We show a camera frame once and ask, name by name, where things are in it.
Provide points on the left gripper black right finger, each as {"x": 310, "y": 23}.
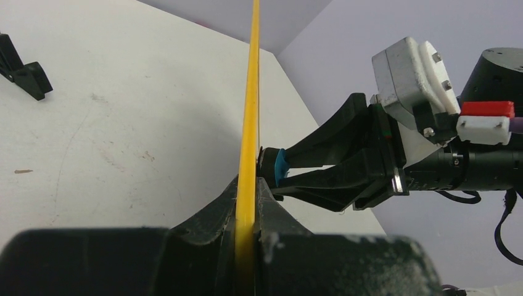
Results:
{"x": 291, "y": 260}

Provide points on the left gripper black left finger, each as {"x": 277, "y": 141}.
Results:
{"x": 198, "y": 258}

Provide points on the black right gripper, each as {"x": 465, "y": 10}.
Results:
{"x": 365, "y": 180}

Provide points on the yellow framed whiteboard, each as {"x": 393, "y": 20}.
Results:
{"x": 244, "y": 251}

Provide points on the blue black whiteboard eraser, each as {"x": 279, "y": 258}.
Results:
{"x": 272, "y": 166}

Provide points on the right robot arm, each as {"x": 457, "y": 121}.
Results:
{"x": 415, "y": 135}

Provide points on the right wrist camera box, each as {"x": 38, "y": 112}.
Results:
{"x": 414, "y": 88}

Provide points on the black wire easel stand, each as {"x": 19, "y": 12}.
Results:
{"x": 29, "y": 77}

